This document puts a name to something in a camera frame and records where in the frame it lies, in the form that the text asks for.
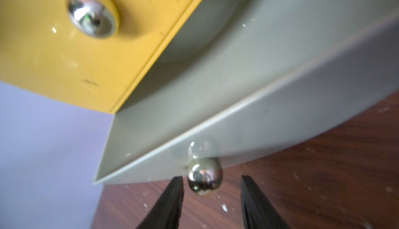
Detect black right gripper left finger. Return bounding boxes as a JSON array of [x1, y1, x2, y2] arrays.
[[137, 176, 185, 229]]

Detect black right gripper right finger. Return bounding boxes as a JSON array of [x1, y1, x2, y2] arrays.
[[241, 176, 290, 229]]

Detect pale green bottom drawer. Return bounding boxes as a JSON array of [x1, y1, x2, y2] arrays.
[[93, 0, 399, 185]]

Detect yellow drawer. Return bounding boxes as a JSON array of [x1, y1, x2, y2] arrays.
[[1, 0, 202, 114]]

